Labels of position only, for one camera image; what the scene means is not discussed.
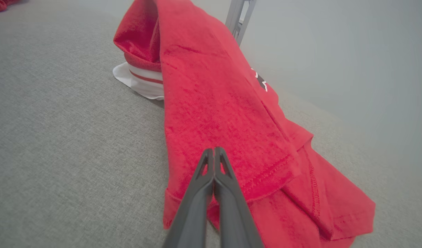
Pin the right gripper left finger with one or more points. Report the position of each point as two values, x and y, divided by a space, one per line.
192 220

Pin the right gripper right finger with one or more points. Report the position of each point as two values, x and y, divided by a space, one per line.
235 224

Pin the red basketball jersey white trim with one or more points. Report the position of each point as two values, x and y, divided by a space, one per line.
214 113

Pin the grey fabric sofa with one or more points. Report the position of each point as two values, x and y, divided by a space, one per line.
59 137

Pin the grey metal truss post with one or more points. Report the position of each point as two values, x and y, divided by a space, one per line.
235 20

